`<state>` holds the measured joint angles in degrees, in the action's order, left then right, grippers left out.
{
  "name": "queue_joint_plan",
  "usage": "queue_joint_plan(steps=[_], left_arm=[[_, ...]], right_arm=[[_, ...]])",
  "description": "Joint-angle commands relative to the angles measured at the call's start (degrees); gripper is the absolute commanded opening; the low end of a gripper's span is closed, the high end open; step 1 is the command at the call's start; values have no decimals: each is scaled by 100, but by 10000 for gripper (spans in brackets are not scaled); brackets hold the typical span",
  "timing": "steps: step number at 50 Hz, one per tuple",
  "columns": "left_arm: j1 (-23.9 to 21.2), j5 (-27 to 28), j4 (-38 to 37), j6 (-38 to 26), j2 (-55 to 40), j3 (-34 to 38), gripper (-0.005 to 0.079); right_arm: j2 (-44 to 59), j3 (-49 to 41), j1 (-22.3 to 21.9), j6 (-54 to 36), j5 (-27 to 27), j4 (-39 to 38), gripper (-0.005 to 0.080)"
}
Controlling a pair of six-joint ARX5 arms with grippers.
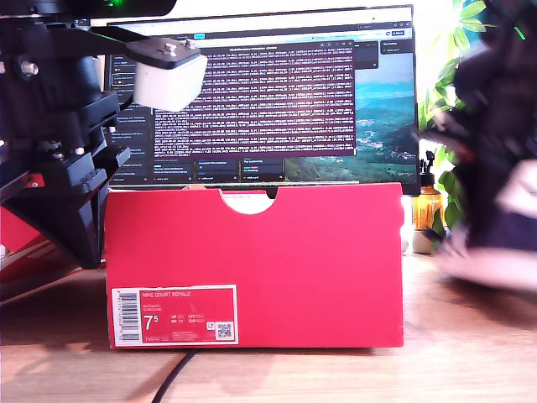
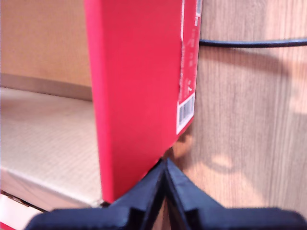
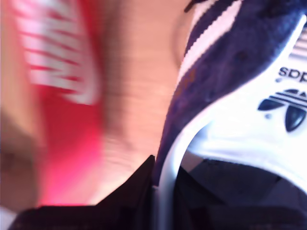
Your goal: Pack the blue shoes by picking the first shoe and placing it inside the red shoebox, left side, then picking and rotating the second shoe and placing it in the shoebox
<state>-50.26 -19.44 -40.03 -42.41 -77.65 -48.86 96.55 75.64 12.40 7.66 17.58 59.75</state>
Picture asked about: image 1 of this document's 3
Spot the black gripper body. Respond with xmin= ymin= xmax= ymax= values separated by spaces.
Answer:
xmin=0 ymin=20 xmax=132 ymax=203

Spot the red Nike shoebox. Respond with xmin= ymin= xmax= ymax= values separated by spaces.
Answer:
xmin=0 ymin=182 xmax=404 ymax=349

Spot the blue suede shoe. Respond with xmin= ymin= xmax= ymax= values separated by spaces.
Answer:
xmin=434 ymin=159 xmax=537 ymax=293

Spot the large computer monitor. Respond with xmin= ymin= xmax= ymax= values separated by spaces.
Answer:
xmin=90 ymin=4 xmax=422 ymax=197

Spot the beige round pot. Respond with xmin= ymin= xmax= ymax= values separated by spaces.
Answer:
xmin=412 ymin=229 xmax=437 ymax=254

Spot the amber pump bottle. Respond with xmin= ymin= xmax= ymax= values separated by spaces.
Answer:
xmin=413 ymin=161 xmax=445 ymax=232

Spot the green leafy plant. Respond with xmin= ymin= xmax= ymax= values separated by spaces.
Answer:
xmin=417 ymin=0 xmax=500 ymax=240

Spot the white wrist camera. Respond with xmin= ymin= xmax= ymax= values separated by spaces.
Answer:
xmin=90 ymin=24 xmax=209 ymax=113

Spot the black table cable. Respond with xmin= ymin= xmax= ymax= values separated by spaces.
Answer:
xmin=151 ymin=348 xmax=198 ymax=403

